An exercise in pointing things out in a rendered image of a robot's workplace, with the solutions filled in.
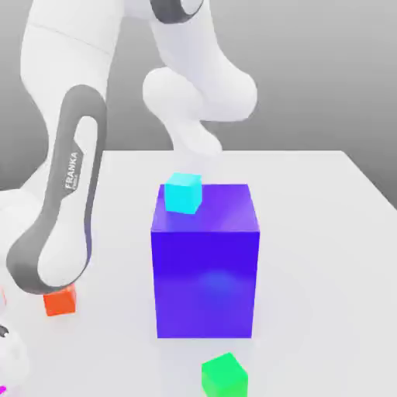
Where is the small cyan cube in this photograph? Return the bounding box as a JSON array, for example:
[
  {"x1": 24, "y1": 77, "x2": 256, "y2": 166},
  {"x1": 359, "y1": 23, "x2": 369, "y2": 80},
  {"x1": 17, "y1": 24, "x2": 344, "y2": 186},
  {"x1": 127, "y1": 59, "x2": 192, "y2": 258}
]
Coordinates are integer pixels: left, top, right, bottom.
[{"x1": 164, "y1": 172, "x2": 203, "y2": 216}]

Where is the large blue box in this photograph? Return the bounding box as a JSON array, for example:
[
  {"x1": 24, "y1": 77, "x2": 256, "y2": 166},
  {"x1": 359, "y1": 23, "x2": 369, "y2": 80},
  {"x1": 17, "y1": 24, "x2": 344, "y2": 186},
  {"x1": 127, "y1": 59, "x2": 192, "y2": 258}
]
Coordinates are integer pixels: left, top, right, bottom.
[{"x1": 150, "y1": 183, "x2": 261, "y2": 340}]

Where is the small green cube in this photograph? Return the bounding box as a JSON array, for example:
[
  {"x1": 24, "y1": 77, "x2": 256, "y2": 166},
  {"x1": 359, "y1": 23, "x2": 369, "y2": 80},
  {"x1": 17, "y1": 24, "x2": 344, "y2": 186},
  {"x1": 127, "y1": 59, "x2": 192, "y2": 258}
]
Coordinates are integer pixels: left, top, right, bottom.
[{"x1": 201, "y1": 352, "x2": 249, "y2": 397}]

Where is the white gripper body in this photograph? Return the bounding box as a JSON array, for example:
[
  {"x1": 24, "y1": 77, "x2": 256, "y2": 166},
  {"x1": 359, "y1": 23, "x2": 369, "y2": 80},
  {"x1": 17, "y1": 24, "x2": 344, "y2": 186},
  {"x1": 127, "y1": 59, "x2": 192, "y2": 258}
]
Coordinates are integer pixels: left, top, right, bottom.
[{"x1": 0, "y1": 340, "x2": 31, "y2": 397}]

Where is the small orange cube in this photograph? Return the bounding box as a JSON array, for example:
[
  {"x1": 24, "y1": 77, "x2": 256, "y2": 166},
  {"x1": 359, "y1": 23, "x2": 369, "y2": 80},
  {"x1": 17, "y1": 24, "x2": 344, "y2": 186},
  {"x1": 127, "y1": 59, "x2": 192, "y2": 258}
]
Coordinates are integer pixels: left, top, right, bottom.
[{"x1": 43, "y1": 284, "x2": 78, "y2": 317}]

